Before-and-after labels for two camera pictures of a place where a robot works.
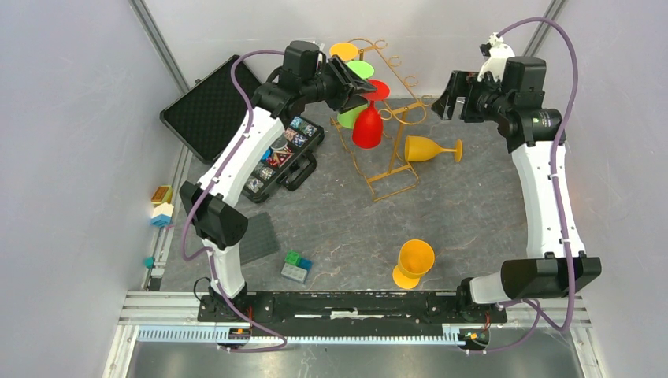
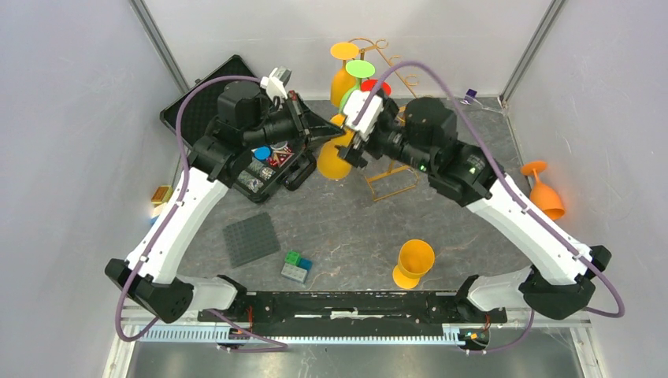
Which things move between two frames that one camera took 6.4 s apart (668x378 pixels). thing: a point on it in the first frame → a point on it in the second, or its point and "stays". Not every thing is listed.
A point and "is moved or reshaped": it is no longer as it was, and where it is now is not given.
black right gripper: x=459 y=86 → x=354 y=155
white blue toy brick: x=161 y=215 stays
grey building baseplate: x=259 y=240 stays
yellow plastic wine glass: x=416 y=257 stays
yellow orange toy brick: x=162 y=194 stays
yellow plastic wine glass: x=422 y=149 is moved or reshaped
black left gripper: x=344 y=75 → x=308 y=124
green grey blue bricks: x=295 y=268 stays
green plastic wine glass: x=365 y=70 stays
